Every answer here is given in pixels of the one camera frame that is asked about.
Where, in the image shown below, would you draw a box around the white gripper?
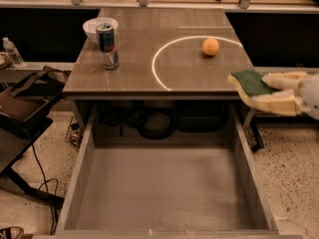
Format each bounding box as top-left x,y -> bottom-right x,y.
239,71 -> 319,120

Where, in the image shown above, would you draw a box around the green and yellow sponge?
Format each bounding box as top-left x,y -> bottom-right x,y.
227,70 -> 275,98

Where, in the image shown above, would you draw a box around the open grey top drawer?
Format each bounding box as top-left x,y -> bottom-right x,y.
56,106 -> 278,239

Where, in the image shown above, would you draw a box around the orange ball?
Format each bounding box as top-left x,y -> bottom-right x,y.
202,38 -> 219,56

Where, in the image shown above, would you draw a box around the blue silver drink can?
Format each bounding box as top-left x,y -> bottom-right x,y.
96,23 -> 120,70

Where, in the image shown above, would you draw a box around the white bowl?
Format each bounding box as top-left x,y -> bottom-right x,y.
83,17 -> 119,42

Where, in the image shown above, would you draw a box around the black folding chair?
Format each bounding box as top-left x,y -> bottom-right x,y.
0,66 -> 69,208

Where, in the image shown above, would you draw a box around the clear plastic water bottle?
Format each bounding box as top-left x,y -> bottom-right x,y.
3,37 -> 25,68

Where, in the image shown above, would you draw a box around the black coiled cables under desk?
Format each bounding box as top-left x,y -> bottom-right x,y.
98,101 -> 178,140

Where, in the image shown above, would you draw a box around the black cable on floor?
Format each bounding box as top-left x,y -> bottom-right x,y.
31,143 -> 60,236

